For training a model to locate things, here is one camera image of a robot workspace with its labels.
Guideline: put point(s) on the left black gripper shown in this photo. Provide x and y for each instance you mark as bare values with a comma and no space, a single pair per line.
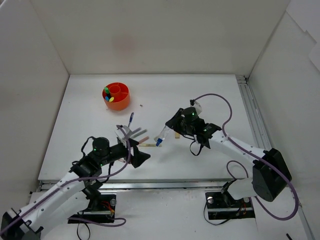
131,152

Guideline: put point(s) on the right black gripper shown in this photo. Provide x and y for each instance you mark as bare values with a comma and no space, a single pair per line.
175,121

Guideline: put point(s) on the yellow slim highlighter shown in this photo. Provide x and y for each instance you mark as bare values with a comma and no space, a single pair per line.
146,145

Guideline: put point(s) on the clear glue bottle blue cap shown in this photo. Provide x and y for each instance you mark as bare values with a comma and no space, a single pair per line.
161,137

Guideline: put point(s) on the blue ballpoint pen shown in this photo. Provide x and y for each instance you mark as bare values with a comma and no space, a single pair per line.
130,119

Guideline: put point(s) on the green cap black highlighter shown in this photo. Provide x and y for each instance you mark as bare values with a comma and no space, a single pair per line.
106,90

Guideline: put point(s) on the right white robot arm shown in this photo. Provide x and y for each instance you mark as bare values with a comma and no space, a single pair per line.
269,170

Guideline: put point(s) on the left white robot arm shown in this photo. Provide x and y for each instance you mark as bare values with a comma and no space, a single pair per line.
77,191

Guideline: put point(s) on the pink-orange slim highlighter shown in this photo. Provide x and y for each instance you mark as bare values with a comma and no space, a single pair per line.
143,140

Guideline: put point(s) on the purple-grey slim highlighter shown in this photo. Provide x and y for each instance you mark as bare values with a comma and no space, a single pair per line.
136,130

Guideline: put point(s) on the green-grey slim highlighter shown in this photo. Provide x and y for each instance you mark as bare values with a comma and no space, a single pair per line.
139,134

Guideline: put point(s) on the orange round divided container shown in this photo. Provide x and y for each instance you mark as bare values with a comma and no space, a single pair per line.
121,94

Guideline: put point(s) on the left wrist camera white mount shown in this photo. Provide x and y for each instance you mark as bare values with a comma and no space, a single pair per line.
123,133

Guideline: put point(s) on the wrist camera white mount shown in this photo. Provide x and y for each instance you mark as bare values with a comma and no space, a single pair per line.
196,105
123,133

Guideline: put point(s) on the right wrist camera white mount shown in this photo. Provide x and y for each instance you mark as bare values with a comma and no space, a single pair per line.
196,105

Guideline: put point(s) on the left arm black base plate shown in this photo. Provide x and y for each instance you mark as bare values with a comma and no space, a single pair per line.
101,211

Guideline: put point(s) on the aluminium frame rail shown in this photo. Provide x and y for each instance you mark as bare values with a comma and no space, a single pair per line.
164,198

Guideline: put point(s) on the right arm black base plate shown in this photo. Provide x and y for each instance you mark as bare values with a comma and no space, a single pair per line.
220,207

